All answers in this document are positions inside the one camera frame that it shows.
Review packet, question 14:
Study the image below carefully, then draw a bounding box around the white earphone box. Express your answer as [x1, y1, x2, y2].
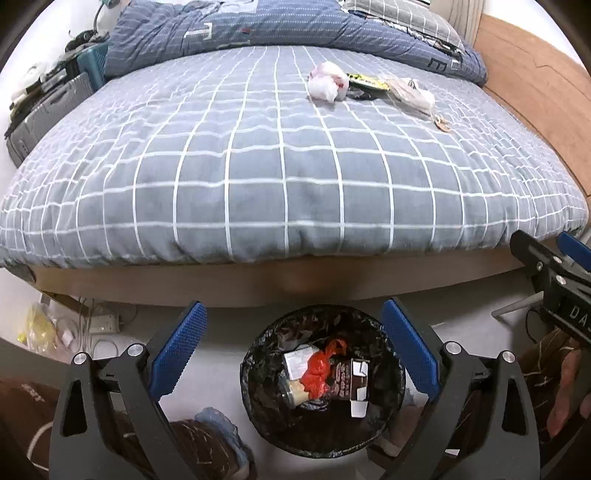
[283, 344, 318, 380]

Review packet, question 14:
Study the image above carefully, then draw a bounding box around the brown cookie box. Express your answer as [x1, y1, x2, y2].
[329, 359, 370, 419]

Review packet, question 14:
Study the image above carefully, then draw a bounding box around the red plastic bag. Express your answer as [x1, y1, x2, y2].
[300, 339, 348, 400]

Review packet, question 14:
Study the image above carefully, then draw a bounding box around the translucent bag with barcode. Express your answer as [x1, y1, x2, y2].
[379, 75, 436, 115]

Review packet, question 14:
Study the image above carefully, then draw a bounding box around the yellow snack wrapper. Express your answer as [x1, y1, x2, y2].
[348, 73, 390, 92]

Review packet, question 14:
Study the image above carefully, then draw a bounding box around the black snack wrapper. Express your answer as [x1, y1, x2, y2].
[346, 88, 378, 101]

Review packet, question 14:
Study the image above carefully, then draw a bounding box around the pink white plastic bag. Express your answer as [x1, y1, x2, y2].
[308, 61, 349, 103]

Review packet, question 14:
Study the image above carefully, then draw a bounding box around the black lined trash bin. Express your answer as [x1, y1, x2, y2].
[240, 305, 406, 458]

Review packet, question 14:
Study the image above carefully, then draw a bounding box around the person's right hand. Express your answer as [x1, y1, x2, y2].
[547, 348, 591, 438]

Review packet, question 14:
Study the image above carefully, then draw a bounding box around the white power strip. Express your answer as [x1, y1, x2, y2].
[88, 314, 120, 335]

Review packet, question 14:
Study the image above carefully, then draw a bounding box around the yellow plastic bag on floor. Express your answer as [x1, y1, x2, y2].
[17, 303, 56, 357]

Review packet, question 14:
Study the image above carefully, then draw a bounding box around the wooden headboard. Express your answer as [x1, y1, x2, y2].
[475, 14, 590, 196]

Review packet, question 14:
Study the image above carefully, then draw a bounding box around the brown paper tag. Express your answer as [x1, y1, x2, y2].
[432, 115, 452, 133]

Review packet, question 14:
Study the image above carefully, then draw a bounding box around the grey checkered bed sheet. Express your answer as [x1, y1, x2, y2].
[1, 46, 589, 268]

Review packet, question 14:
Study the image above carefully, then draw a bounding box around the beige curtain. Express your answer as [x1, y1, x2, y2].
[430, 0, 485, 46]

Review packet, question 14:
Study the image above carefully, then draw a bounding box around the grey checkered pillow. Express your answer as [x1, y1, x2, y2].
[341, 0, 465, 51]

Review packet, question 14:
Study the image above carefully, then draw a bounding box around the grey suitcase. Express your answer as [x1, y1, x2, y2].
[5, 72, 93, 167]

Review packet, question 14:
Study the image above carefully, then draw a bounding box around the clutter pile on suitcase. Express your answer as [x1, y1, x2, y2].
[4, 30, 107, 138]

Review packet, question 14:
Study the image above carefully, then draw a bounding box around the teal plastic crate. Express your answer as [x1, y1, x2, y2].
[76, 42, 108, 92]

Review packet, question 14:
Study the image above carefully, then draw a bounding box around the blue striped quilt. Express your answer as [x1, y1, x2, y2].
[106, 1, 488, 86]

